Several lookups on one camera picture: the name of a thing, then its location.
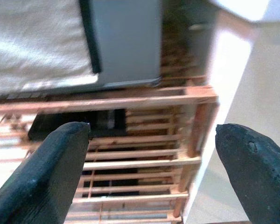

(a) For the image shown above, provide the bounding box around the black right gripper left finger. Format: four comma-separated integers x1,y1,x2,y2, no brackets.
0,121,91,224

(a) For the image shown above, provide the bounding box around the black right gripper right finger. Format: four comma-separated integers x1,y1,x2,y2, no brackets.
214,123,280,224

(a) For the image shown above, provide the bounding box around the wooden slatted rack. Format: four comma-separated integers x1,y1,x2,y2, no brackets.
0,53,219,224

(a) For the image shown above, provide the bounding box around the black flat object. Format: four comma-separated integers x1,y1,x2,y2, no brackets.
28,109,127,141

